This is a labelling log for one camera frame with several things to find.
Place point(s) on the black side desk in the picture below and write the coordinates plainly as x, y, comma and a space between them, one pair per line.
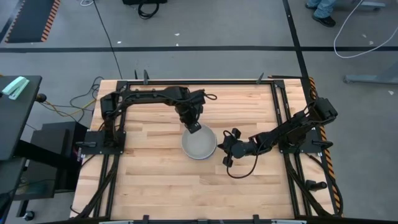
15, 124

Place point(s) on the person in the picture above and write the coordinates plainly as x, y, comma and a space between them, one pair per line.
323, 12

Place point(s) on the black mat with orange stripes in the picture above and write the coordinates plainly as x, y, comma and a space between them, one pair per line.
31, 18

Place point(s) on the orange black hazard tape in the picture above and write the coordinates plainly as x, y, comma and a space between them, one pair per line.
330, 168

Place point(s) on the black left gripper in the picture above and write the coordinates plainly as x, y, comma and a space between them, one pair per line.
189, 113

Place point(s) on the grey plastic bowl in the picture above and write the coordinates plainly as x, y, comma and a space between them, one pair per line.
199, 143

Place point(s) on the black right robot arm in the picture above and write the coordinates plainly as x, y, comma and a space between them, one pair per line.
292, 127

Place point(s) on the black caster wheel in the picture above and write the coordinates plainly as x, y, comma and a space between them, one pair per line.
29, 215

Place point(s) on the black cabinet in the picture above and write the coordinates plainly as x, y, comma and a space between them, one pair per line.
53, 146

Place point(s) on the black cylinder clamp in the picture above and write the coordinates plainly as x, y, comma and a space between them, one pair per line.
316, 185

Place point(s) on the blue plastic bowl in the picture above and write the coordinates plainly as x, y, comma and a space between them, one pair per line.
200, 158

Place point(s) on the mint green stapler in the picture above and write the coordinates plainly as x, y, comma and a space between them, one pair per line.
15, 87

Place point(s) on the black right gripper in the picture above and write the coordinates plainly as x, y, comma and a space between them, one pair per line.
241, 148

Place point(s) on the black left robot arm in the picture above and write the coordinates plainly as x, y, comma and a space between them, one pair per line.
149, 94

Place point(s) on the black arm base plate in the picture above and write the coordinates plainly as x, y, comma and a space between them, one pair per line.
306, 146
93, 149

